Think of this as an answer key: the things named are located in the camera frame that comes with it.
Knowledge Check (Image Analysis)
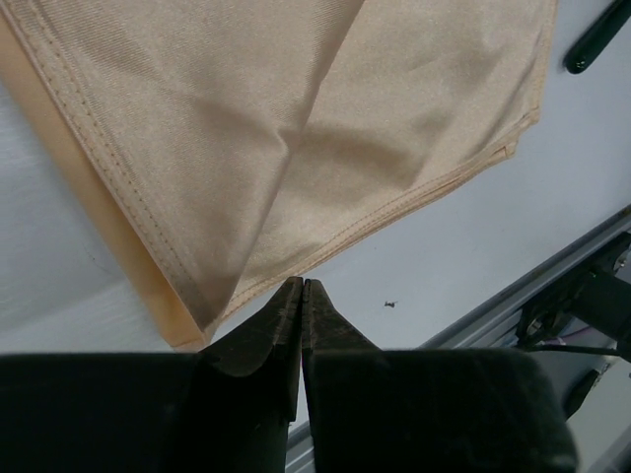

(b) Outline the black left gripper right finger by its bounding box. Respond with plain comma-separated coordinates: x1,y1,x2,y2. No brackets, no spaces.
302,280,577,472

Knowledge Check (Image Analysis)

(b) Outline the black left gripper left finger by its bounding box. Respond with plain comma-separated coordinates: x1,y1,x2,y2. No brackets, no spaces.
1,277,304,472

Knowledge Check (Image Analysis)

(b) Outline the peach cloth napkin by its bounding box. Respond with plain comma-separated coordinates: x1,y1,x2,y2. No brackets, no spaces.
1,1,557,349

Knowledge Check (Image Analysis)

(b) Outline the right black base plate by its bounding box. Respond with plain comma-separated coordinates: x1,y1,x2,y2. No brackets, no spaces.
516,233,630,417

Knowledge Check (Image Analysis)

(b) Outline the aluminium rail frame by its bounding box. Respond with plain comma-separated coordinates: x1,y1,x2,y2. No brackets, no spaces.
285,205,630,472

